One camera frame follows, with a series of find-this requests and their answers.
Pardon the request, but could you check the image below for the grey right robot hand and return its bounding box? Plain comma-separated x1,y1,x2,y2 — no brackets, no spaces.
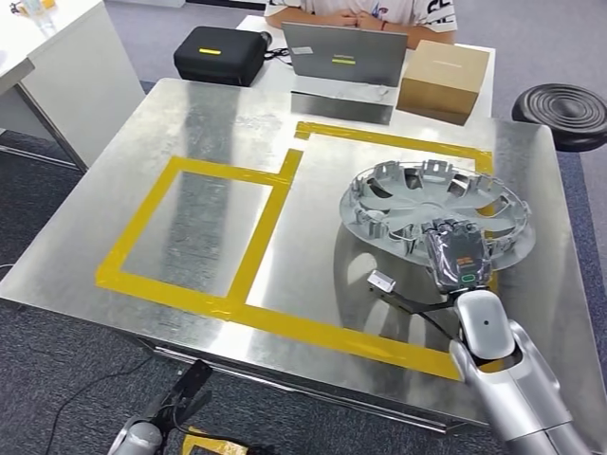
421,217,493,295

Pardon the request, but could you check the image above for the black round stool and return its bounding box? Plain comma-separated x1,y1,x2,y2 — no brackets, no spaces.
511,82,607,154

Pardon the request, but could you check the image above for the black floor cable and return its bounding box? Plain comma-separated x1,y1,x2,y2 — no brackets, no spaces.
42,355,156,455

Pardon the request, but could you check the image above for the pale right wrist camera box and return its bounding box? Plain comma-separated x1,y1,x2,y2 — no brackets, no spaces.
367,269,396,295

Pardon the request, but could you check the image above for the steel table with thin legs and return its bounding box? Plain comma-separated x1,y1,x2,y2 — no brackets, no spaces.
0,0,103,173

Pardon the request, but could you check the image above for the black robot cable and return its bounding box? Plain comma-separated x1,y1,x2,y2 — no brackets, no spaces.
172,401,276,455

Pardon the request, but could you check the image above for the silver plastic wheel hubcap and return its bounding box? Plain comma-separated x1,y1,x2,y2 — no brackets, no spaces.
338,158,537,272

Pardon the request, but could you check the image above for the white cabinet panel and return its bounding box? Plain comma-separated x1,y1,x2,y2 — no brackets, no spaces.
0,3,145,171

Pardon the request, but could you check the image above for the black carrying case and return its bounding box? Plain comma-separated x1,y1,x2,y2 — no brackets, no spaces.
172,26,272,88

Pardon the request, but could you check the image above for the steel workbench table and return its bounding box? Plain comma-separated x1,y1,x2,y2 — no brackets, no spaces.
0,77,607,453

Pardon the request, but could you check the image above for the yellow floor tape marking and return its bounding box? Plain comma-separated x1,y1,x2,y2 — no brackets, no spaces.
182,427,248,455

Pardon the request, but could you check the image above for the person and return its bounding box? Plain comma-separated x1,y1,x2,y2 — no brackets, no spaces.
264,0,459,50

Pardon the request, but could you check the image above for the grey laptop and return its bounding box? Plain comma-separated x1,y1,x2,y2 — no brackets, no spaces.
281,22,408,127

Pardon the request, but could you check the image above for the tan cardboard box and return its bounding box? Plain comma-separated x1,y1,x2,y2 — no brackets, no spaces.
396,39,491,127

